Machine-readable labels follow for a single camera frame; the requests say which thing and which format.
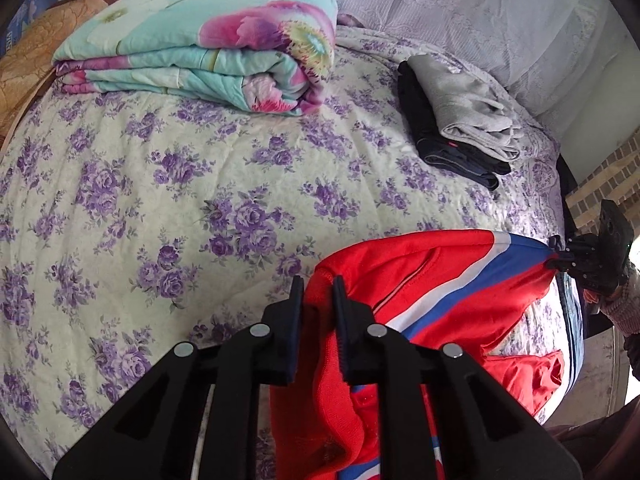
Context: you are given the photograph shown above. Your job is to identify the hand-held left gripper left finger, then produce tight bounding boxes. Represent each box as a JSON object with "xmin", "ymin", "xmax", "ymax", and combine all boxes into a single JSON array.
[{"xmin": 51, "ymin": 275, "xmax": 306, "ymax": 480}]

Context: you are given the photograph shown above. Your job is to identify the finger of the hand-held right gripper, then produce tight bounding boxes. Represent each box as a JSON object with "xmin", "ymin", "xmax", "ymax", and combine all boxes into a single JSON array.
[
  {"xmin": 549, "ymin": 235, "xmax": 596, "ymax": 255},
  {"xmin": 545, "ymin": 256, "xmax": 592, "ymax": 276}
]

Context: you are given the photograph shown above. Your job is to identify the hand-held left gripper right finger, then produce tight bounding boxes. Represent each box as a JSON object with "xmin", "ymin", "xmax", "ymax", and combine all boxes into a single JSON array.
[{"xmin": 332, "ymin": 275, "xmax": 583, "ymax": 480}]

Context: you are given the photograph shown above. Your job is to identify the red jacket with stripes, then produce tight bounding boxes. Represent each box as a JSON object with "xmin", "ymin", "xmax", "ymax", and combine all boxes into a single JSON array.
[{"xmin": 270, "ymin": 229, "xmax": 568, "ymax": 480}]

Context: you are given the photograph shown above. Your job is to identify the person's right forearm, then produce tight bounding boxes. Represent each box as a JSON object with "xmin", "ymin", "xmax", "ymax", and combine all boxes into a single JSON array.
[{"xmin": 602, "ymin": 265, "xmax": 640, "ymax": 337}]

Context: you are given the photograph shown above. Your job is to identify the folded grey pants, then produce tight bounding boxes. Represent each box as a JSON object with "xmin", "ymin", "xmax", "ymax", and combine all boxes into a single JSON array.
[{"xmin": 407, "ymin": 54, "xmax": 523, "ymax": 161}]

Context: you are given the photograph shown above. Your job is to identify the folded black pants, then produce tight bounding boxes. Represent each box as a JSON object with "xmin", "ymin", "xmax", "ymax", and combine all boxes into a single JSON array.
[{"xmin": 397, "ymin": 60, "xmax": 511, "ymax": 192}]

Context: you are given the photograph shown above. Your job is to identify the person's right hand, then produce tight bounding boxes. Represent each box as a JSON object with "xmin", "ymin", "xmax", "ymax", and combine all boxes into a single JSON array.
[{"xmin": 582, "ymin": 282, "xmax": 618, "ymax": 313}]

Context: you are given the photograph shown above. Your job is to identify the blue striped mattress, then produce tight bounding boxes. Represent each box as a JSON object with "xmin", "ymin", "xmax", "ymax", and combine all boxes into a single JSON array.
[{"xmin": 561, "ymin": 275, "xmax": 587, "ymax": 388}]

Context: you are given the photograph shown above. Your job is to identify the purple floral bedsheet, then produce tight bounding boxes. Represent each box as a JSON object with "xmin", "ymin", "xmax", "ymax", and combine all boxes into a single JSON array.
[{"xmin": 0, "ymin": 25, "xmax": 576, "ymax": 480}]

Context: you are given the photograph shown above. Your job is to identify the person's leg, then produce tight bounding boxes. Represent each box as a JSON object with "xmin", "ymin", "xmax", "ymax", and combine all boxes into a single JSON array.
[{"xmin": 544, "ymin": 400, "xmax": 640, "ymax": 480}]

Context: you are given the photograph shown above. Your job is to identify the folded teal pink floral quilt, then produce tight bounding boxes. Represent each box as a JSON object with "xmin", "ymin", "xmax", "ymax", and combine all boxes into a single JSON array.
[{"xmin": 52, "ymin": 0, "xmax": 338, "ymax": 117}]

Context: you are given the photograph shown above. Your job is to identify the white lace cover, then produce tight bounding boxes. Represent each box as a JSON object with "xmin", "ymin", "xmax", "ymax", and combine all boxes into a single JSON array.
[{"xmin": 52, "ymin": 0, "xmax": 621, "ymax": 126}]

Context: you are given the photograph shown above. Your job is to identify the blue wall poster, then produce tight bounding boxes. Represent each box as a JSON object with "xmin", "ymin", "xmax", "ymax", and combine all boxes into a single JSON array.
[{"xmin": 0, "ymin": 0, "xmax": 57, "ymax": 56}]

